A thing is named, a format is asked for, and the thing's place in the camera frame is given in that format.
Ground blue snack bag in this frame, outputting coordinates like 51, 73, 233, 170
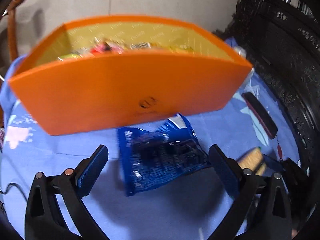
117, 113, 210, 196

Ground beige black cracker box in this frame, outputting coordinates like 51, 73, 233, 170
237, 147, 267, 176

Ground red phone charm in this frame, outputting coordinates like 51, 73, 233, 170
277, 138, 283, 161

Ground blue patterned tablecloth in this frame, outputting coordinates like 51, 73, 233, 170
0, 37, 308, 240

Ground red-cased smartphone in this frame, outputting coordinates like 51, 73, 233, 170
241, 92, 278, 139

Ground orange cardboard box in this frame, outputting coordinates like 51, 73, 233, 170
8, 15, 253, 135

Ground white drink can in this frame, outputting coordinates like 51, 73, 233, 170
233, 46, 247, 58

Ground red snack packet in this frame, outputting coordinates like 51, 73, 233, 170
89, 42, 125, 54

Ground yellow cake snack bag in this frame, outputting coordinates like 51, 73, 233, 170
169, 44, 194, 54

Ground carved wooden chair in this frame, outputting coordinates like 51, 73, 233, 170
3, 0, 25, 62

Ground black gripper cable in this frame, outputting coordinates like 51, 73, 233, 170
0, 182, 28, 202

